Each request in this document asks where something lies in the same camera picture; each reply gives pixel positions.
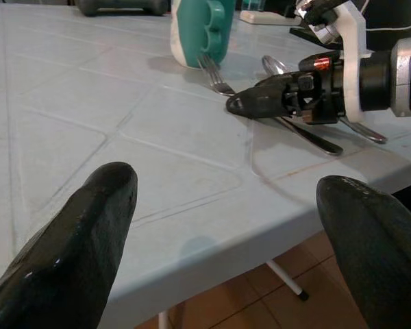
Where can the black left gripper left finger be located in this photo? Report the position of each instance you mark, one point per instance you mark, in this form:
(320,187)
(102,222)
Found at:
(72,246)

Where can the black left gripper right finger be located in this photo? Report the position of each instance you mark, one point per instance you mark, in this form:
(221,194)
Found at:
(373,240)

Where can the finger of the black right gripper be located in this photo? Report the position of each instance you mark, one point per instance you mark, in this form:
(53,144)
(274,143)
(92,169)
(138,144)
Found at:
(260,101)
(274,81)

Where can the silver metal spoon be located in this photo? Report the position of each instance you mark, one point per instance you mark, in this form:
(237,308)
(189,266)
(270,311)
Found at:
(275,66)

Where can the silver metal fork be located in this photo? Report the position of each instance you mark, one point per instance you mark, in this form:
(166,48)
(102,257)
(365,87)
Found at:
(219,80)

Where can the white power strip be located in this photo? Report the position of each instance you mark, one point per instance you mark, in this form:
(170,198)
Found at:
(268,17)

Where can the teal transparent container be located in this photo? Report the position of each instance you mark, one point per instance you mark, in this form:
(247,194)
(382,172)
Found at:
(248,4)

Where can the teal and white plastic mug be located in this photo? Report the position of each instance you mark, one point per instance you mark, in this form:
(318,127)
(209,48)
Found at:
(202,31)

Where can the white table leg black foot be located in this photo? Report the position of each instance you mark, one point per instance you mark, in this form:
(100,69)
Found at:
(286,279)

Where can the dark grey bulky object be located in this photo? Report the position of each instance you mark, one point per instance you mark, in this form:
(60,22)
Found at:
(123,6)

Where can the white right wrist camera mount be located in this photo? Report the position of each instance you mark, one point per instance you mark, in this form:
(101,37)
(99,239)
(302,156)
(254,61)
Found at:
(354,51)

